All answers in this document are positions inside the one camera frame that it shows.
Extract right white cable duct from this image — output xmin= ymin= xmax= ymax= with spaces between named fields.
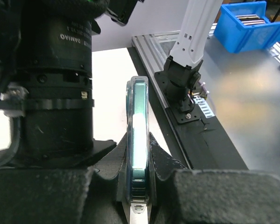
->
xmin=193 ymin=95 xmax=215 ymax=119

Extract aluminium rail profile front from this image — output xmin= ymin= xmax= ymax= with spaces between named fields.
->
xmin=132 ymin=31 xmax=179 ymax=109

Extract black smartphone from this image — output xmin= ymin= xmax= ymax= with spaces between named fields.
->
xmin=126 ymin=76 xmax=150 ymax=214

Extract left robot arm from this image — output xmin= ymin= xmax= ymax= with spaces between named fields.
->
xmin=0 ymin=0 xmax=184 ymax=224

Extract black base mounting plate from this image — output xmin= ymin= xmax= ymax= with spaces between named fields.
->
xmin=149 ymin=83 xmax=248 ymax=170

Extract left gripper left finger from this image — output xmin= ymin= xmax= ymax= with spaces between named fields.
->
xmin=93 ymin=133 xmax=130 ymax=224

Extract phones inside blue bin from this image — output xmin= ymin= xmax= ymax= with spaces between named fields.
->
xmin=236 ymin=14 xmax=270 ymax=26

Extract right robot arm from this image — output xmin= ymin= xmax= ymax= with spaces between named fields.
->
xmin=154 ymin=0 xmax=223 ymax=124

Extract blue plastic storage bin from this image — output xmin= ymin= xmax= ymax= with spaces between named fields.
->
xmin=214 ymin=1 xmax=280 ymax=53

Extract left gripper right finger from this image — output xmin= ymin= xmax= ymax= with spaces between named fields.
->
xmin=149 ymin=133 xmax=190 ymax=224

